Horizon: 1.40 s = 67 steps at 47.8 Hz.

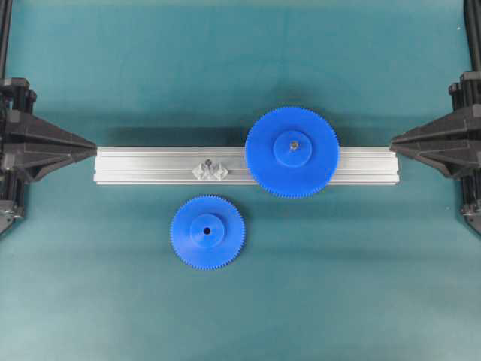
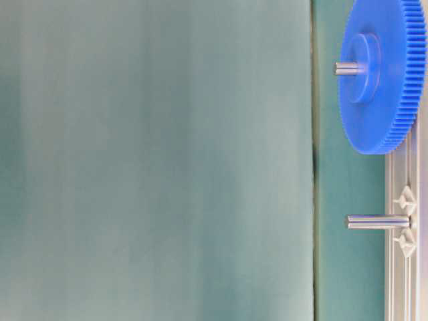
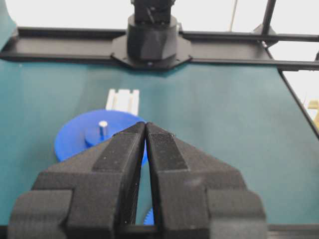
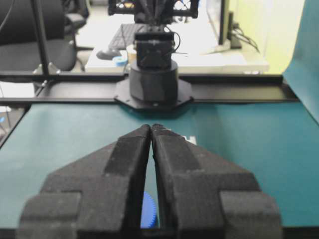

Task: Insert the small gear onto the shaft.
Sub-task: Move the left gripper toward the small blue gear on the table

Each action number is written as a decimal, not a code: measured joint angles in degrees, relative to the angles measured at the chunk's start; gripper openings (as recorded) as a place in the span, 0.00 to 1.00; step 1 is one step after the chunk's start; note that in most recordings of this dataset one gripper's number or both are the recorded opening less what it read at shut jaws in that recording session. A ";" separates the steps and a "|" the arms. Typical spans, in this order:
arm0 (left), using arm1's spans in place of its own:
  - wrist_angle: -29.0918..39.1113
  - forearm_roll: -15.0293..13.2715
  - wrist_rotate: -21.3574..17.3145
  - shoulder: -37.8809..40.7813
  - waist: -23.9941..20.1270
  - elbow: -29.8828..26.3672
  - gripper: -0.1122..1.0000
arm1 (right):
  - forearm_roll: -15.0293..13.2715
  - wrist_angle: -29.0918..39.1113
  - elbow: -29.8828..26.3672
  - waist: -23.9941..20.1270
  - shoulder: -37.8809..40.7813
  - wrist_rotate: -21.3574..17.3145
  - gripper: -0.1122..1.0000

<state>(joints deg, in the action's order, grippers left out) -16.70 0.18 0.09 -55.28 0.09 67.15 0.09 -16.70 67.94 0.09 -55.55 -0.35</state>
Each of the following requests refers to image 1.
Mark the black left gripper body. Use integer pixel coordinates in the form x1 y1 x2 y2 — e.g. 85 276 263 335
1 78 37 235

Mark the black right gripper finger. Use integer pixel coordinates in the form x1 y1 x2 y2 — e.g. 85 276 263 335
390 111 474 150
390 144 473 179

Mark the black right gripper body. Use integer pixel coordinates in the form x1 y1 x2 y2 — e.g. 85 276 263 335
449 71 480 232

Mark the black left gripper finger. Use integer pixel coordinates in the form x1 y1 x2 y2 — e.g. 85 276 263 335
6 110 96 149
6 144 97 183

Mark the small blue gear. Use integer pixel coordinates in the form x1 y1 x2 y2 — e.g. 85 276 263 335
170 195 246 270

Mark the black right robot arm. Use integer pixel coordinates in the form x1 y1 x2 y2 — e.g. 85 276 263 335
390 1 480 233

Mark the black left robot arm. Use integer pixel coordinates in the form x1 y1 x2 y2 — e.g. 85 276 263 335
1 1 97 233

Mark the large blue gear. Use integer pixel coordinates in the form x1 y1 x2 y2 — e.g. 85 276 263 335
244 107 340 199

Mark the aluminium extrusion rail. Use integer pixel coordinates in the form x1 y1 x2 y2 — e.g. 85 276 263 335
94 147 400 185

